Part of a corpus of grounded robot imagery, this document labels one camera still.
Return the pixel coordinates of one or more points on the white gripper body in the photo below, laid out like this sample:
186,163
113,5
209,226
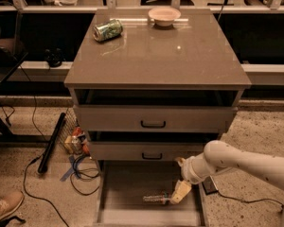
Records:
186,169

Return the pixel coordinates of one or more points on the clear plastic water bottle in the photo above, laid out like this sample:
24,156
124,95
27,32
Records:
161,199

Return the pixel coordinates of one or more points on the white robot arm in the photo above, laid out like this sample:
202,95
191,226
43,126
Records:
219,156

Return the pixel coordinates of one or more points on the bottom grey drawer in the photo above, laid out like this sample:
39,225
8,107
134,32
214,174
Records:
125,184

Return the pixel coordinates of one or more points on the grey drawer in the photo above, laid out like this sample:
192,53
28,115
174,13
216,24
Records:
125,184
122,151
155,118

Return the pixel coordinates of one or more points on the grey drawer cabinet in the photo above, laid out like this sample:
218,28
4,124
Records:
189,64

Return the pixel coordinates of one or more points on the middle grey drawer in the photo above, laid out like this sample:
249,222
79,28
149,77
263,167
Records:
122,151

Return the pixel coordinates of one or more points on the top grey drawer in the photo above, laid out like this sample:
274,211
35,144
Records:
155,118

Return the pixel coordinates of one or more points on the black power adapter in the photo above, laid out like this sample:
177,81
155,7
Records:
209,186

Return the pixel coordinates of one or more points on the blue tape strip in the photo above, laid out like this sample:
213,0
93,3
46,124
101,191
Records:
73,169

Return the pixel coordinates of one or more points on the black bar on floor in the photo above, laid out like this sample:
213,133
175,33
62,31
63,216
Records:
50,146

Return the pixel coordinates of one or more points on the white ceramic bowl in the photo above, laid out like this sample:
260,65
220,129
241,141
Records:
164,16

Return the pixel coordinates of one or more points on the green crushed soda can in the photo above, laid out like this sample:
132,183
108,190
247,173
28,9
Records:
108,30

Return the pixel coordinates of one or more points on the black headphones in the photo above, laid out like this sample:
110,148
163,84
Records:
54,58

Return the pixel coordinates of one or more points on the tan shoe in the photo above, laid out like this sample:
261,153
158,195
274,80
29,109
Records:
10,203

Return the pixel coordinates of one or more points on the dark chair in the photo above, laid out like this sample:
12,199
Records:
12,50

